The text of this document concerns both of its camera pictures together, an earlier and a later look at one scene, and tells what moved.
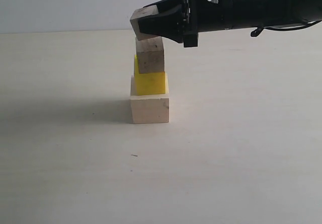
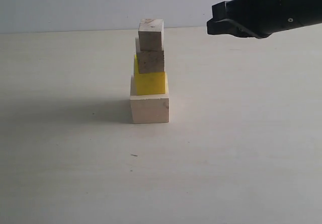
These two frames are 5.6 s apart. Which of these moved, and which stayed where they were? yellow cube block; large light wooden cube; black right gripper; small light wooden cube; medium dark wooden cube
Moved: black right gripper; small light wooden cube
Stayed: yellow cube block; large light wooden cube; medium dark wooden cube
